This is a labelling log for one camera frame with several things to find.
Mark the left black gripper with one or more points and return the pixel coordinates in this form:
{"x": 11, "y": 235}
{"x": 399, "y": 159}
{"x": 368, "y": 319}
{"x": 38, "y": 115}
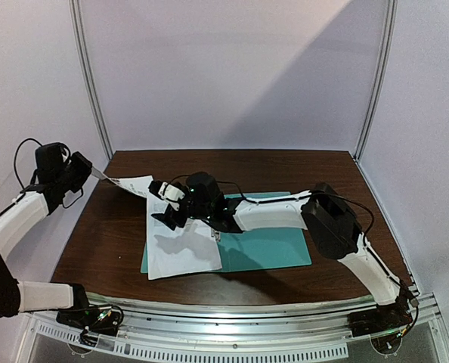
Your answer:
{"x": 85, "y": 165}

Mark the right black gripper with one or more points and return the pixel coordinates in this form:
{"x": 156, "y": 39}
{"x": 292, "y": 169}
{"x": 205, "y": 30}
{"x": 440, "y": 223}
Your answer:
{"x": 177, "y": 211}

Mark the white printed paper sheet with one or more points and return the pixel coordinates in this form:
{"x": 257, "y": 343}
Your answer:
{"x": 186, "y": 250}

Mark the colourful printed leaflet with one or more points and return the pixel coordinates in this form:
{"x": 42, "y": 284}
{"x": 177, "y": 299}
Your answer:
{"x": 138, "y": 185}

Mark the chrome folder clip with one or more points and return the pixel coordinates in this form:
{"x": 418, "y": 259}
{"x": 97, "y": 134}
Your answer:
{"x": 216, "y": 235}

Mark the teal file folder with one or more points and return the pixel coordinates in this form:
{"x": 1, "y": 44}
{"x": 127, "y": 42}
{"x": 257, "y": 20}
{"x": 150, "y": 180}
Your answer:
{"x": 259, "y": 250}

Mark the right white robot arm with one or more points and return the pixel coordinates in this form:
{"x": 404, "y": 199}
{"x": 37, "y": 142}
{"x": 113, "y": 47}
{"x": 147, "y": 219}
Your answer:
{"x": 328, "y": 218}

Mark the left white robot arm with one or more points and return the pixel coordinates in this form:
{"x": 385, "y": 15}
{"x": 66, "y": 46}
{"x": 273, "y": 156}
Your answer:
{"x": 27, "y": 210}

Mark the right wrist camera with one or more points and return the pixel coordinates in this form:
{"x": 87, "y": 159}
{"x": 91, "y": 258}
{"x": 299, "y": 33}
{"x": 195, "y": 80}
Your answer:
{"x": 165, "y": 191}

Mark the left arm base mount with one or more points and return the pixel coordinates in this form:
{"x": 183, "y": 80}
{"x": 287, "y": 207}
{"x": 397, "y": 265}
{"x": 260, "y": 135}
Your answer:
{"x": 92, "y": 320}

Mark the left aluminium wall post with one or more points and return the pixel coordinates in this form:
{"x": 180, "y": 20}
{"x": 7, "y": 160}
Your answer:
{"x": 88, "y": 77}

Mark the aluminium wall post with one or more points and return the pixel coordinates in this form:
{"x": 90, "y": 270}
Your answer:
{"x": 378, "y": 79}
{"x": 88, "y": 77}

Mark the aluminium mounting rail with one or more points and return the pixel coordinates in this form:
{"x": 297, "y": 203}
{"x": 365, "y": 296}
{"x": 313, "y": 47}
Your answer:
{"x": 299, "y": 332}

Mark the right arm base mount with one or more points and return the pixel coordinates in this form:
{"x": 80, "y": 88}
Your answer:
{"x": 396, "y": 319}

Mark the right aluminium wall post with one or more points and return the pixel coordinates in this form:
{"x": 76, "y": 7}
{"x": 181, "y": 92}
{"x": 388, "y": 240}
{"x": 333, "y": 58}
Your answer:
{"x": 378, "y": 79}

